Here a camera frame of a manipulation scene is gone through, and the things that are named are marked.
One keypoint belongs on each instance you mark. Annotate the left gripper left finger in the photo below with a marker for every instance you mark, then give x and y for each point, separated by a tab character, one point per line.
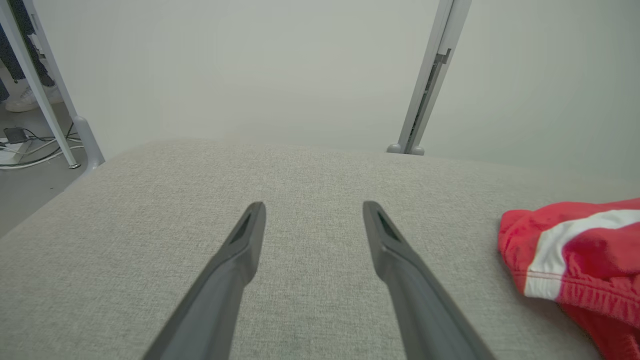
215	310

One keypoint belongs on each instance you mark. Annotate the person legs blue jeans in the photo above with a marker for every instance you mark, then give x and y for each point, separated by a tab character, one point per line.
6	60

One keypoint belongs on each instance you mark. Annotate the grey metal frame legs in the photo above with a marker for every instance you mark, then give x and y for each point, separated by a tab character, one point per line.
90	145

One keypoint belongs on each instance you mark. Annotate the frosted white partition panel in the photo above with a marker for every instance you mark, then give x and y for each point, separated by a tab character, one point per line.
240	65
550	75

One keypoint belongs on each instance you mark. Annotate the white sneaker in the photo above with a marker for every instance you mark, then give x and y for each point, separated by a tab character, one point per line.
25	102

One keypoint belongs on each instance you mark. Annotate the white metal leg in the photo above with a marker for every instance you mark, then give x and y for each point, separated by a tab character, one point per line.
51	117

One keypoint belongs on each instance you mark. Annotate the grey partition post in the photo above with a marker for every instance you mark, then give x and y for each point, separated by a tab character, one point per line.
450	30
420	85

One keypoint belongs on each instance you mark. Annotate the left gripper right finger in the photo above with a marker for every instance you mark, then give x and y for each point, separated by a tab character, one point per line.
425	315

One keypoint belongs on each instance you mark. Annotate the black power adapter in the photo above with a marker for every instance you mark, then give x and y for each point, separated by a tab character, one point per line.
15	135

